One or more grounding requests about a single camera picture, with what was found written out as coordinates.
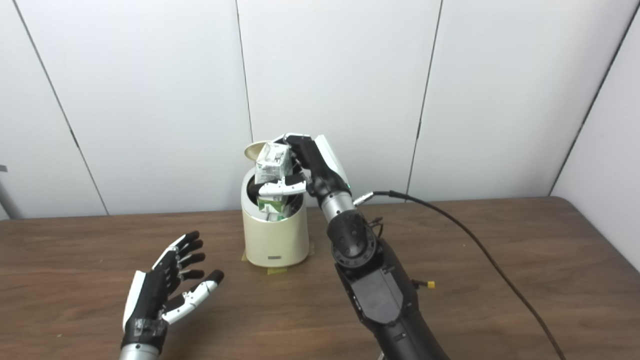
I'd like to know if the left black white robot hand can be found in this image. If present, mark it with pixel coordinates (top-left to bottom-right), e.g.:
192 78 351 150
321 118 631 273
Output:
121 230 225 351

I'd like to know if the white green milk carton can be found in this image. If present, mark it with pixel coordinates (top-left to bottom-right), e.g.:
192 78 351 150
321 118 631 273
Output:
255 142 292 221

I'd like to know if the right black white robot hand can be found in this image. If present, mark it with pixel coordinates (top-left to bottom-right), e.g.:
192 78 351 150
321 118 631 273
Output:
247 133 351 211

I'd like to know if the cream-colored round bin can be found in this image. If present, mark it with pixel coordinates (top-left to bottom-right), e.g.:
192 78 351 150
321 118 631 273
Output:
241 167 310 268

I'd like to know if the cream round bin lid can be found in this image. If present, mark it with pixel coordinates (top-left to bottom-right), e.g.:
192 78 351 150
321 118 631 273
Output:
244 141 273 162

